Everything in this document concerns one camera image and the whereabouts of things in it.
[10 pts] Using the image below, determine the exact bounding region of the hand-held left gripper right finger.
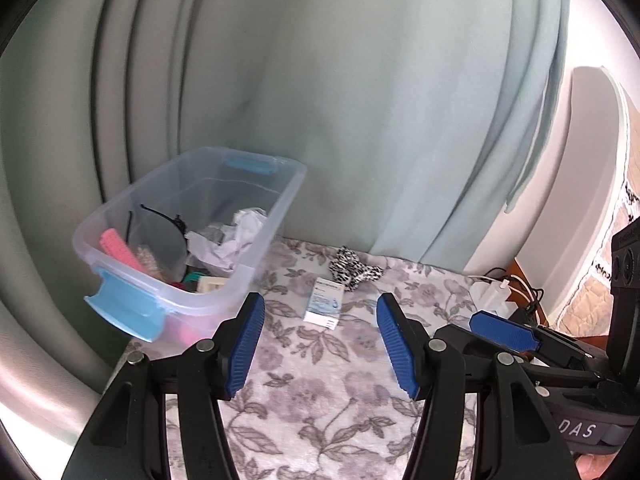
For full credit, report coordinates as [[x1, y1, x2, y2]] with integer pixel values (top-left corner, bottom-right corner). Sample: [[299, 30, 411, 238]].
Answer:
[[376, 292, 576, 480]]

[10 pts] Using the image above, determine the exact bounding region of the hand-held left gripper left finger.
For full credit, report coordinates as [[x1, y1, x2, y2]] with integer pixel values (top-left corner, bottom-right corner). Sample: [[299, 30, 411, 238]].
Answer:
[[65, 292, 266, 480]]

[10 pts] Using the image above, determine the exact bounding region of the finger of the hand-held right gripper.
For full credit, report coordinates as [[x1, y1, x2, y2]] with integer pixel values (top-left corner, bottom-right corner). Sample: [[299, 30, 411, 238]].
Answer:
[[435, 324, 601, 391], [470, 310, 608, 376]]

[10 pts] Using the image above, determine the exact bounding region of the small white blue box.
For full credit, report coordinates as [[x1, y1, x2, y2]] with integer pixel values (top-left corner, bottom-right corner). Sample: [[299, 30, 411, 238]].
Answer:
[[303, 277, 346, 331]]

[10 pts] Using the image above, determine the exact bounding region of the white paper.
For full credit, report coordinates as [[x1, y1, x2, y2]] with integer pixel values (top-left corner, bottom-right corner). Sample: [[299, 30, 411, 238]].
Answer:
[[187, 230, 241, 273], [232, 208, 271, 256]]

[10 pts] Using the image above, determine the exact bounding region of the clear plastic storage box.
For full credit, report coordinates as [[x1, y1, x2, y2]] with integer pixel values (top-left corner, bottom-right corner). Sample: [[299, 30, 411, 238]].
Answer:
[[72, 146, 307, 343]]

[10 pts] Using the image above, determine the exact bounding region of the clear cotton swab box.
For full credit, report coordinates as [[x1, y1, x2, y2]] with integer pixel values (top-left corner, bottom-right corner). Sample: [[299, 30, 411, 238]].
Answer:
[[134, 244, 163, 278]]

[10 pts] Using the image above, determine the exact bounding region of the black headband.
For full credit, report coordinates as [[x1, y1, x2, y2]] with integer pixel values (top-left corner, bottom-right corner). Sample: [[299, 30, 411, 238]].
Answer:
[[127, 203, 188, 281]]

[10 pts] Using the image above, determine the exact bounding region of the pink hair roller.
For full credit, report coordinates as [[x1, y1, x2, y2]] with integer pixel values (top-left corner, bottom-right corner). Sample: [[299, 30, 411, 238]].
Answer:
[[99, 229, 151, 276]]

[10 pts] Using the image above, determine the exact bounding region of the black charger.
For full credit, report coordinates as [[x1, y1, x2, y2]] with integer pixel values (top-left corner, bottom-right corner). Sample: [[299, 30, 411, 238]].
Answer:
[[510, 305, 543, 328]]

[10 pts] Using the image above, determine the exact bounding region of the quilted beige bedspread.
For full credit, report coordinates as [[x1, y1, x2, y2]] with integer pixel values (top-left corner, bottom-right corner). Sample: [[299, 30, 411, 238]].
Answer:
[[555, 175, 640, 341]]

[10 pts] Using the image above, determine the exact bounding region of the white charger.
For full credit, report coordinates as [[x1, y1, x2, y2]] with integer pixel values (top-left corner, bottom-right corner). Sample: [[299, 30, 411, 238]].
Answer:
[[470, 280, 513, 311]]

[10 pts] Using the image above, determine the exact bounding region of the brown wooden board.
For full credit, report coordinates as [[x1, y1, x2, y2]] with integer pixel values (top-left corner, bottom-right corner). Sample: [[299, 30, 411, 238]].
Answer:
[[512, 259, 551, 328]]

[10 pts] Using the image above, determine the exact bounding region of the floral fleece blanket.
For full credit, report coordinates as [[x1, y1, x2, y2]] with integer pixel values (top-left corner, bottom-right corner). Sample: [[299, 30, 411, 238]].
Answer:
[[102, 237, 566, 480]]

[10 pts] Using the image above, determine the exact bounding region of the leopard print scrunchie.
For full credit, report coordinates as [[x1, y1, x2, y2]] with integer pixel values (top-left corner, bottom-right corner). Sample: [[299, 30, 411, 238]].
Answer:
[[330, 246, 385, 292]]

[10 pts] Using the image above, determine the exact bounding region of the white mattress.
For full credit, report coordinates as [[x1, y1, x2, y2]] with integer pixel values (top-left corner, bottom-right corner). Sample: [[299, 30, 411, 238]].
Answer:
[[462, 66, 633, 328]]

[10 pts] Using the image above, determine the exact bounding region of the pale green curtain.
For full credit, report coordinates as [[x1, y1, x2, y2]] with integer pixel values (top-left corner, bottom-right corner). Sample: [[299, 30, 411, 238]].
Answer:
[[0, 0, 573, 396]]

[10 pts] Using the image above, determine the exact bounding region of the black cable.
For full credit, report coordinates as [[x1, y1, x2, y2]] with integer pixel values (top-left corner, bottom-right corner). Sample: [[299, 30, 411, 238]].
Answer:
[[482, 266, 546, 311]]

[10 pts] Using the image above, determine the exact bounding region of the white cable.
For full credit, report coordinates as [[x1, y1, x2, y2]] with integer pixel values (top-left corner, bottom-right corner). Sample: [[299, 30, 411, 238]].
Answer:
[[467, 272, 531, 306]]

